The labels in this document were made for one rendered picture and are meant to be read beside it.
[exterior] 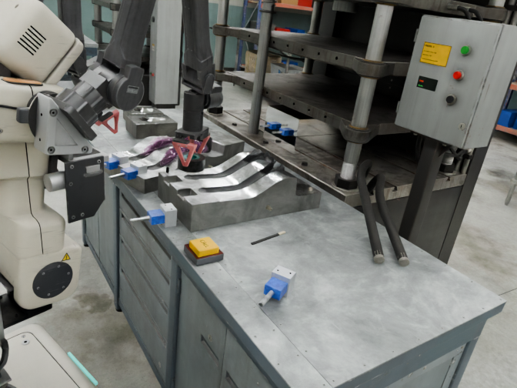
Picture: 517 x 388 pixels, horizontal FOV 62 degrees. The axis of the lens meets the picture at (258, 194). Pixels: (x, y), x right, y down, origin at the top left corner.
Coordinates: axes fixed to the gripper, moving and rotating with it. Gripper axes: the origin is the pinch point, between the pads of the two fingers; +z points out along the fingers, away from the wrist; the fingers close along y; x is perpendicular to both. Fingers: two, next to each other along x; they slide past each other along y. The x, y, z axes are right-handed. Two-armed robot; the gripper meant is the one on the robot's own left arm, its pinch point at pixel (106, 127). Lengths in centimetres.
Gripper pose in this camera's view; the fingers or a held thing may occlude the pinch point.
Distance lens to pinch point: 155.3
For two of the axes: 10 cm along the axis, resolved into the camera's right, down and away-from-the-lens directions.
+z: 1.8, 7.0, 6.9
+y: -7.5, -3.5, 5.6
